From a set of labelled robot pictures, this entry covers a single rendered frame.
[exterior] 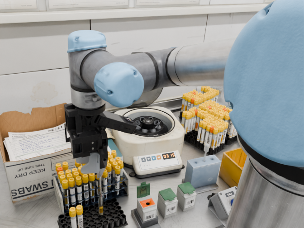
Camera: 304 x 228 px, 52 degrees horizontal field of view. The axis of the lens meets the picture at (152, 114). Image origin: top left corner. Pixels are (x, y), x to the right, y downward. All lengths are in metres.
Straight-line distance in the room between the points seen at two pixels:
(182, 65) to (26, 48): 0.72
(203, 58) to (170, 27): 0.83
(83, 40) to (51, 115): 0.63
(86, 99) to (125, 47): 0.64
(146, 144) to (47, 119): 0.39
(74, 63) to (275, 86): 0.46
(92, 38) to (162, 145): 0.56
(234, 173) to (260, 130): 0.81
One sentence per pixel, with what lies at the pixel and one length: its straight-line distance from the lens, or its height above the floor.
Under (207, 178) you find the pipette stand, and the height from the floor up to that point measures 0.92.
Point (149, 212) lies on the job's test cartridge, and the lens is 0.87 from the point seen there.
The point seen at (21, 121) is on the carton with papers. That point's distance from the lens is 1.19.
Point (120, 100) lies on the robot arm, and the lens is 0.53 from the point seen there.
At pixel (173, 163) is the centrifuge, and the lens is 1.07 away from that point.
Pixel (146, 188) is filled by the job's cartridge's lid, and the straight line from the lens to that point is 0.88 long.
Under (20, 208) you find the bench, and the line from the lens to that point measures 1.01.
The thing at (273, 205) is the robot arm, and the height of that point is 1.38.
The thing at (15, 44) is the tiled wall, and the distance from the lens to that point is 1.15.
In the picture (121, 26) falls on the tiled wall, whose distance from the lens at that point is 1.23.
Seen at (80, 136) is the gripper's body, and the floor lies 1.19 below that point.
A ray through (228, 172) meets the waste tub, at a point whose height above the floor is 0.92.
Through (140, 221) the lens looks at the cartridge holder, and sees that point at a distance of 0.90.
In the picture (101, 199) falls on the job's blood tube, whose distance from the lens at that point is 0.87.
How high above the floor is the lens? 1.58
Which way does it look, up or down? 30 degrees down
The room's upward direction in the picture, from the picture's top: 4 degrees clockwise
